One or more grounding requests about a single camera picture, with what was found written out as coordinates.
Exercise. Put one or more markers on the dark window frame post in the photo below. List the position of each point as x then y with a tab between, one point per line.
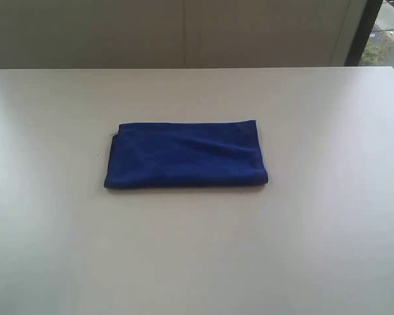
364	28

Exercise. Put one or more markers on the blue microfibre cloth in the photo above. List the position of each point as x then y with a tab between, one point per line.
182	155

